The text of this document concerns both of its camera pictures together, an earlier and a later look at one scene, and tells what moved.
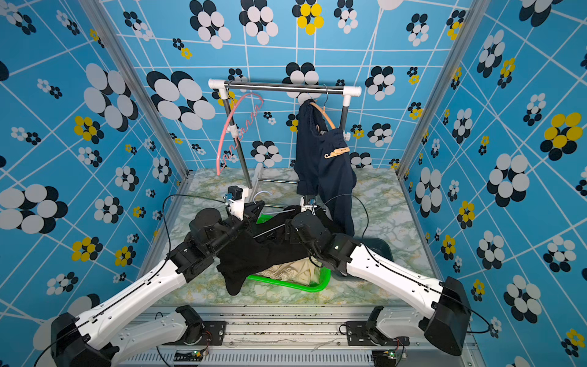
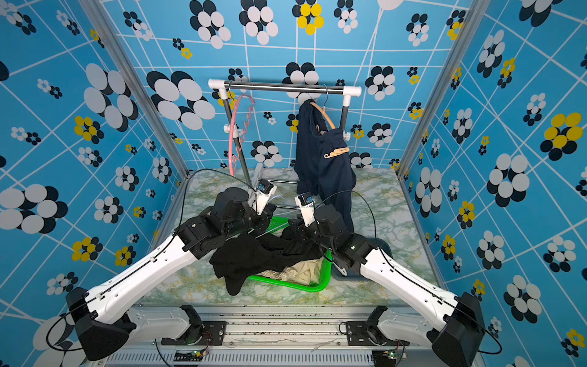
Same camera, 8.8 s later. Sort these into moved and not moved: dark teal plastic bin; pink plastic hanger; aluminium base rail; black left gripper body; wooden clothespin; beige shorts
Moved: pink plastic hanger; black left gripper body
Not moved: beige shorts; dark teal plastic bin; aluminium base rail; wooden clothespin
